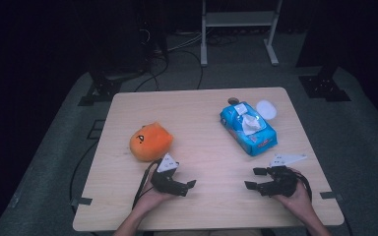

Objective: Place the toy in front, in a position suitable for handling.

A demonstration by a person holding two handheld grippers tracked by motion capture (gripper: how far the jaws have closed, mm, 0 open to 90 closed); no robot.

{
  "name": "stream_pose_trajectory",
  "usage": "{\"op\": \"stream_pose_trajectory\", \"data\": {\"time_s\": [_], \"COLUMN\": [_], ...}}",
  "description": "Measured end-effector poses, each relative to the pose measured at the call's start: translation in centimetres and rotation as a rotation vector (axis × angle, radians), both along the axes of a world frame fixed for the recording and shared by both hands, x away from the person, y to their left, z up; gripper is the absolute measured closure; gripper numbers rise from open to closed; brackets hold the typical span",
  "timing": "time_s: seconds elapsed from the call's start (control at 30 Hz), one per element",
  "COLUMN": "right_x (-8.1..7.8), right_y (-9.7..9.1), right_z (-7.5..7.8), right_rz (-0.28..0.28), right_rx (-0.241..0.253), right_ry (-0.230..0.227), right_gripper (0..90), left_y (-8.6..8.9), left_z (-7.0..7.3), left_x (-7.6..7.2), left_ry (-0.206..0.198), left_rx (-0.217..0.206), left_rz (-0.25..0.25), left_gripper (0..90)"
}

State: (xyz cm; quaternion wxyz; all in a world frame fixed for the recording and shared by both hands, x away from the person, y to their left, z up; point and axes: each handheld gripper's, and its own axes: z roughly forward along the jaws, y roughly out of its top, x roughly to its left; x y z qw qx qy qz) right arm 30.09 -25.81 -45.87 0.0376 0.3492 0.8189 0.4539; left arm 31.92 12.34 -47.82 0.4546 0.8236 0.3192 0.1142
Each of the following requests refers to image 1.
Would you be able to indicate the white metal stand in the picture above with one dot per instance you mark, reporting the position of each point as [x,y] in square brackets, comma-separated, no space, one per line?
[239,19]

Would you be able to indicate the person's left hand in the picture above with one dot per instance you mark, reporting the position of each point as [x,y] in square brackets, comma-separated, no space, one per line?
[147,200]

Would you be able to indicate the white wet wipe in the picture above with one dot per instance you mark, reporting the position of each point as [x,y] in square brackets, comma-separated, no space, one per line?
[250,126]

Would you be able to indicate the black stand base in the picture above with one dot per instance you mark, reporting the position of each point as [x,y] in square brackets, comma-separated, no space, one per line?
[103,88]
[325,87]

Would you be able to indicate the black tape piece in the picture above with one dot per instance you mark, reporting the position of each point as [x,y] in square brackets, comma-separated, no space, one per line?
[330,195]
[82,201]

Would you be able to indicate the person's right hand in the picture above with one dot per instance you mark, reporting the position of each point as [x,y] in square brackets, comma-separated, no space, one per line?
[300,200]

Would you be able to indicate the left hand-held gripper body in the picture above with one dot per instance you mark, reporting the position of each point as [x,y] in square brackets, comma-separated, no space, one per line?
[164,180]

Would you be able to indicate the blue wet wipes pack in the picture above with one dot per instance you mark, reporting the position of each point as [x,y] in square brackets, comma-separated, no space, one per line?
[259,141]

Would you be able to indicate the orange plush toy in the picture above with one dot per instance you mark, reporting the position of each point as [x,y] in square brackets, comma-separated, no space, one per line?
[151,142]

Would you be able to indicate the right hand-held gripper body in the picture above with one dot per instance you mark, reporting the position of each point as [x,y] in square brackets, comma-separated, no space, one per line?
[280,183]

